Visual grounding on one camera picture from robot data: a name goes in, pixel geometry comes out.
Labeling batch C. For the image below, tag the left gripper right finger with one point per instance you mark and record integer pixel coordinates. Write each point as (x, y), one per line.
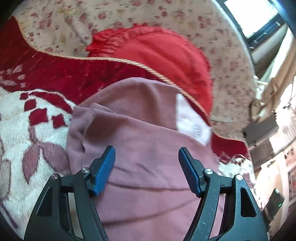
(193, 171)

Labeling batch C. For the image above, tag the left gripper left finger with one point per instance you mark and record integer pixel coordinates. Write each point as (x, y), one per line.
(100, 170)

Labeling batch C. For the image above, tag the pink garment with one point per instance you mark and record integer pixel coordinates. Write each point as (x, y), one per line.
(147, 196)

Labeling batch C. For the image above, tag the beige curtain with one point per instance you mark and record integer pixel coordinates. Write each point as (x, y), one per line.
(278, 76)

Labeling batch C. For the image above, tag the cream red leaf blanket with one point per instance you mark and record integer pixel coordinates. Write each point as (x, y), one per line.
(39, 92)

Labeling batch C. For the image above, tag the red ruffled pillow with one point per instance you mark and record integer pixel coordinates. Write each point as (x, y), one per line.
(162, 50)

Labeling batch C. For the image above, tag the floral beige quilt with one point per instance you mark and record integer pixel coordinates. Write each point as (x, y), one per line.
(67, 27)

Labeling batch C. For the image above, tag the window with dark frame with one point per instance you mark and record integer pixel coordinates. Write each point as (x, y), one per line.
(256, 21)

